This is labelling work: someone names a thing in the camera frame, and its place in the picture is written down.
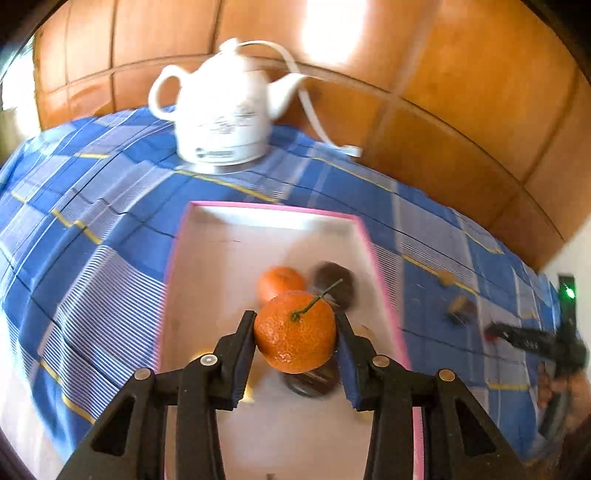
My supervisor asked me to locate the person's right hand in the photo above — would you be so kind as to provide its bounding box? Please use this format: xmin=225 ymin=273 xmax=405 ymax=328
xmin=537 ymin=364 xmax=561 ymax=411

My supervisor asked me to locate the white box with pink rim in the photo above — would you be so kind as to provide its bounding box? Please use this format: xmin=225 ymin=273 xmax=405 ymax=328
xmin=154 ymin=200 xmax=426 ymax=480

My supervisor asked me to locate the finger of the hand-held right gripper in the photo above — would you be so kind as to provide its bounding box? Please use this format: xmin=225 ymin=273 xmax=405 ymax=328
xmin=486 ymin=322 xmax=561 ymax=357

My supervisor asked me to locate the white ceramic electric kettle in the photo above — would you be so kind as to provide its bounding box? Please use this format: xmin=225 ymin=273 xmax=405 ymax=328
xmin=148 ymin=38 xmax=308 ymax=174

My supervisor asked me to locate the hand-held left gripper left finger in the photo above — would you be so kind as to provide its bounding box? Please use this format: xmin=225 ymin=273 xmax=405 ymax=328
xmin=58 ymin=310 xmax=258 ymax=480

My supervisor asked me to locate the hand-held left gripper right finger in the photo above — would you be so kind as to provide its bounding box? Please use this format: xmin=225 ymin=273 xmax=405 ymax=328
xmin=335 ymin=311 xmax=532 ymax=480

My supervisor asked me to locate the white power cable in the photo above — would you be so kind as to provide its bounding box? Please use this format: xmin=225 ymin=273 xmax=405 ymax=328
xmin=235 ymin=39 xmax=363 ymax=158

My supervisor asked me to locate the wooden wardrobe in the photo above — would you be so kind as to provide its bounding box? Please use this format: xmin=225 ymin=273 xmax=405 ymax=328
xmin=32 ymin=0 xmax=591 ymax=273

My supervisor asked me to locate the small dark rotten fruit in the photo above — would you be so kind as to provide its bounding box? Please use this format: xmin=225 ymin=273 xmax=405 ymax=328
xmin=281 ymin=357 xmax=342 ymax=398

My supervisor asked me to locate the large dark rotten fruit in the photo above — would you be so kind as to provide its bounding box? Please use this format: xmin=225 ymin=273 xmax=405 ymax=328
xmin=311 ymin=261 xmax=357 ymax=310

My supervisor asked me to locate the blue plaid cloth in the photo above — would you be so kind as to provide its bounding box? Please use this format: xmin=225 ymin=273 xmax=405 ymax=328
xmin=0 ymin=108 xmax=571 ymax=480

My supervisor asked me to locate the large smooth orange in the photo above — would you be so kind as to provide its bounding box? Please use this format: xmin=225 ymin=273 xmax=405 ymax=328
xmin=257 ymin=266 xmax=308 ymax=305

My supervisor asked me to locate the mandarin with green stem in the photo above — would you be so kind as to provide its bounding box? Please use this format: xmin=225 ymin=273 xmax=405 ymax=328
xmin=253 ymin=278 xmax=343 ymax=374

